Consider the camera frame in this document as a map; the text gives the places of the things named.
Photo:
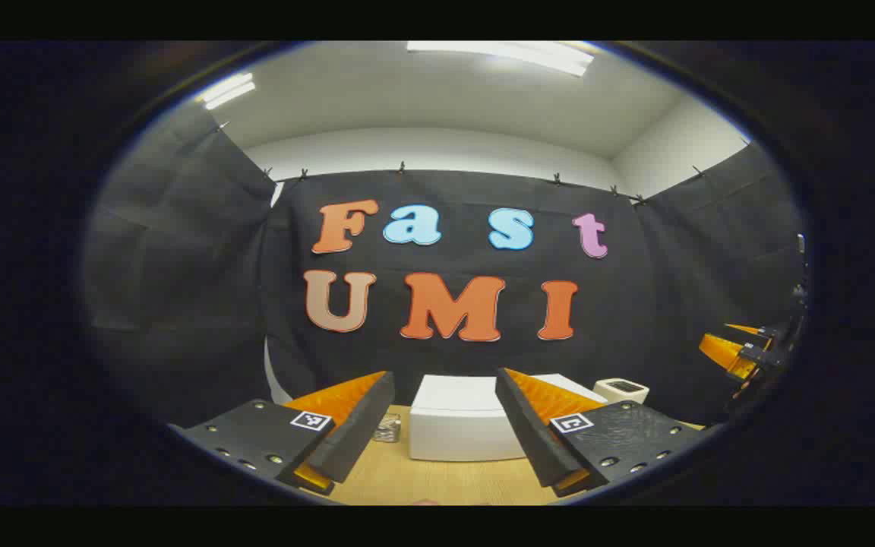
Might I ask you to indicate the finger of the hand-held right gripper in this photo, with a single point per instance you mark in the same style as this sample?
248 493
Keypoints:
745 330
726 355

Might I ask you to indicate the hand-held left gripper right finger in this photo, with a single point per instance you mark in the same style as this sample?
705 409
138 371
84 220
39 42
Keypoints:
525 429

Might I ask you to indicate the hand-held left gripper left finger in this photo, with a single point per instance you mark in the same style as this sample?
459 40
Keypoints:
361 425

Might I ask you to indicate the white microwave oven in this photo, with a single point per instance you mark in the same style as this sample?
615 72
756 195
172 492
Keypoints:
453 425

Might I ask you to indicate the glass utensil holder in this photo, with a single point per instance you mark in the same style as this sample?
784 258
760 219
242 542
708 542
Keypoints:
388 431

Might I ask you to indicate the black backdrop cloth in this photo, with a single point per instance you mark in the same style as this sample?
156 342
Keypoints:
217 304

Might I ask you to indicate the long ceiling light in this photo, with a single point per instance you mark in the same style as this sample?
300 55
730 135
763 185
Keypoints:
226 91
506 57

